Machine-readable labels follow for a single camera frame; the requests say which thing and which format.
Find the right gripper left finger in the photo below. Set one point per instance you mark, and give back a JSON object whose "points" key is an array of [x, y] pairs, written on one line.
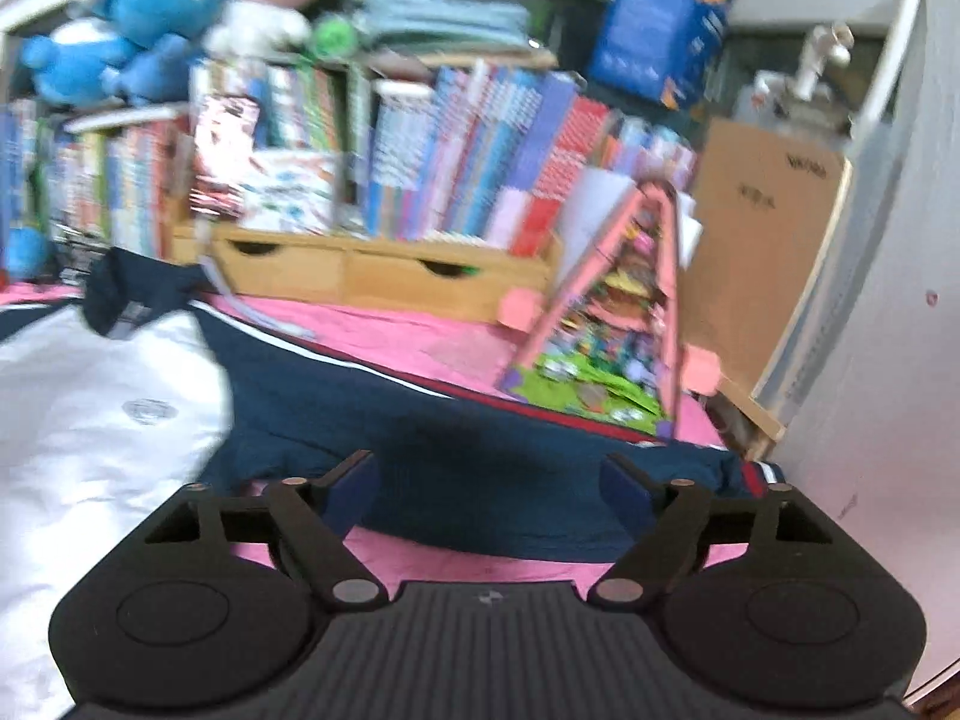
{"points": [[313, 516]]}

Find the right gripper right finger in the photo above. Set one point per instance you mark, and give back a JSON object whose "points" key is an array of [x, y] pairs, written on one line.
{"points": [[665, 521]]}

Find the white and navy jacket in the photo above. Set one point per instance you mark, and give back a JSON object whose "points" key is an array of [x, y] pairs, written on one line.
{"points": [[300, 419]]}

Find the pink triangular toy house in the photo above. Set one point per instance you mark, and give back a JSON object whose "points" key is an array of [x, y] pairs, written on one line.
{"points": [[607, 346]]}

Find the pink bunny pattern blanket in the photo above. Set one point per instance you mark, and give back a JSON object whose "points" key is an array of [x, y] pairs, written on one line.
{"points": [[420, 337]]}

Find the wooden drawer organizer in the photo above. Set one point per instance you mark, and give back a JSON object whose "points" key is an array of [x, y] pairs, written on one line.
{"points": [[446, 279]]}

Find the white patterned small box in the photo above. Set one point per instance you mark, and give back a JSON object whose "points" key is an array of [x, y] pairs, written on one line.
{"points": [[294, 191]]}

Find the brown cardboard box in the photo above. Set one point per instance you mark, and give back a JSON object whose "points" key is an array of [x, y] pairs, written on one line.
{"points": [[769, 206]]}

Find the smartphone with lit screen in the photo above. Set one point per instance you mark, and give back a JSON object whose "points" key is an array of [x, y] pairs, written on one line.
{"points": [[224, 139]]}

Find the row of books left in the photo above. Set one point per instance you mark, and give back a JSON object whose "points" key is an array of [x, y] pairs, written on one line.
{"points": [[85, 183]]}

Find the row of books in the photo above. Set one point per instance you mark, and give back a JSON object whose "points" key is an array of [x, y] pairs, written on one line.
{"points": [[479, 155], [85, 183]]}

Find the row of books right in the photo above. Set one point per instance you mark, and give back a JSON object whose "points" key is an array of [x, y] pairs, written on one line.
{"points": [[479, 155]]}

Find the green ball toy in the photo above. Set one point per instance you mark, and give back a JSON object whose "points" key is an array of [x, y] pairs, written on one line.
{"points": [[334, 37]]}

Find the blue cardboard box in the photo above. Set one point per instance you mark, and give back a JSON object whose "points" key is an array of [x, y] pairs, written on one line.
{"points": [[659, 50]]}

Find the blue whale plush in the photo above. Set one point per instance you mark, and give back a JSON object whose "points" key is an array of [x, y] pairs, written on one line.
{"points": [[87, 63]]}

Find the folded teal towel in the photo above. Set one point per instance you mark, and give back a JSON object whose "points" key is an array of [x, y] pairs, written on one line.
{"points": [[433, 23]]}

